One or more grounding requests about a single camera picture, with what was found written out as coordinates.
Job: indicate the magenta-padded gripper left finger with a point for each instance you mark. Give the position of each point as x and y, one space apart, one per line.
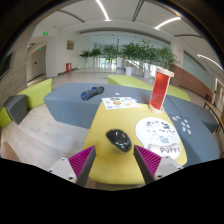
62 168

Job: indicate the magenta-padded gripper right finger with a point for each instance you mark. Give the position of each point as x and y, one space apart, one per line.
168 166

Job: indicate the black computer mouse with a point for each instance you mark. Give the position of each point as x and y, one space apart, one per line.
118 140

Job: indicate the white round printed mouse pad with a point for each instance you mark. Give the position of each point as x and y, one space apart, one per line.
156 133

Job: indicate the grey upholstered bench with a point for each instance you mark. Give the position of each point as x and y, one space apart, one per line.
66 103
200 143
186 108

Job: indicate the group of small stickers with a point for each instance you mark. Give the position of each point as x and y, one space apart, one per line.
183 125

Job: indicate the yellow-green upholstered bench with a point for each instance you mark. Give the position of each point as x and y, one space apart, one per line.
178 92
126 81

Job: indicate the grey upholstered seat block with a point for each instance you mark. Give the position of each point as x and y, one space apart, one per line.
16 108

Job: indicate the white printed sticker sheet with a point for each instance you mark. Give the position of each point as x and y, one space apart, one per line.
120 103

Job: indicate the dark blue folded umbrella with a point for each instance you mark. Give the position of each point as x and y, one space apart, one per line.
91 93

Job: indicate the yellow-green upholstered sofa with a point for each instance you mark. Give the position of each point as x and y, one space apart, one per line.
36 91

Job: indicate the red fire extinguisher box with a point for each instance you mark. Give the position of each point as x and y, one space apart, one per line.
68 67

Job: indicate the group of potted green plants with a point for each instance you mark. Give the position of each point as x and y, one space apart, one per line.
133 53

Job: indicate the green exit sign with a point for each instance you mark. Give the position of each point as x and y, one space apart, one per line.
46 33

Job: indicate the group of ceiling strip lights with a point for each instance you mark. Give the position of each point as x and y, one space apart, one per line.
101 8

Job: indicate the wooden bench with black frame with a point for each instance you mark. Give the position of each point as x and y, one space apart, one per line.
215 111

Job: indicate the brass wall plaque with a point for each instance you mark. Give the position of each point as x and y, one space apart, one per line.
70 45

